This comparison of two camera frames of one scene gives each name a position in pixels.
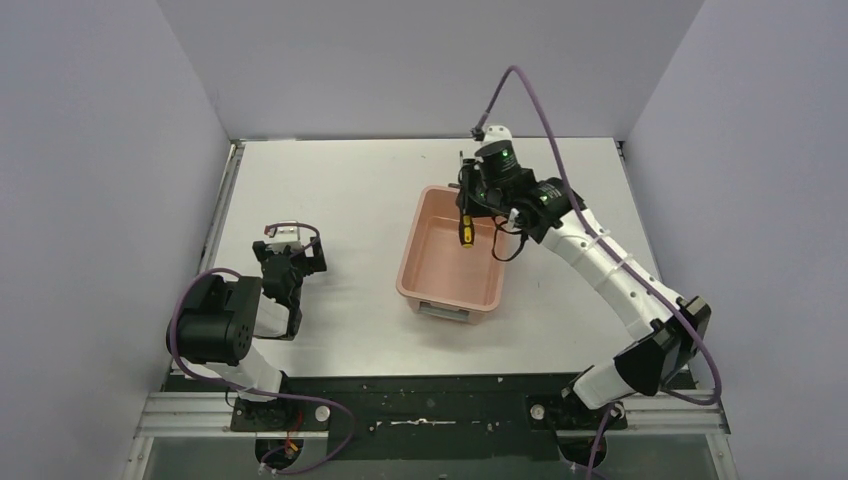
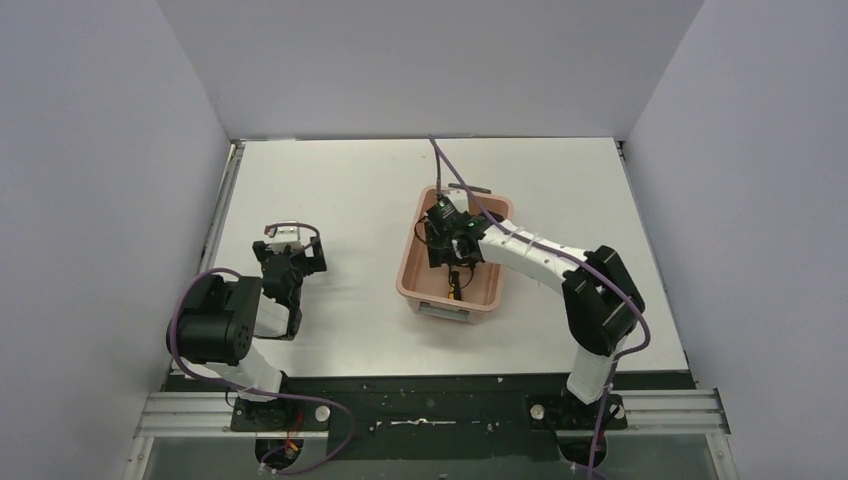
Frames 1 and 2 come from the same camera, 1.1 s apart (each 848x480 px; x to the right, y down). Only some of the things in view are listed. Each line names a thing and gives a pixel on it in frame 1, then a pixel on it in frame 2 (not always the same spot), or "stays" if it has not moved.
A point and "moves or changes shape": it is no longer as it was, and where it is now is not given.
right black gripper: x=469 y=202 to x=439 y=255
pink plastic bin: x=444 y=279 stays
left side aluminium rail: x=220 y=214 stays
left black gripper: x=285 y=261 stays
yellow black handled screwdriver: x=466 y=231 moves or changes shape
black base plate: x=423 y=418 stays
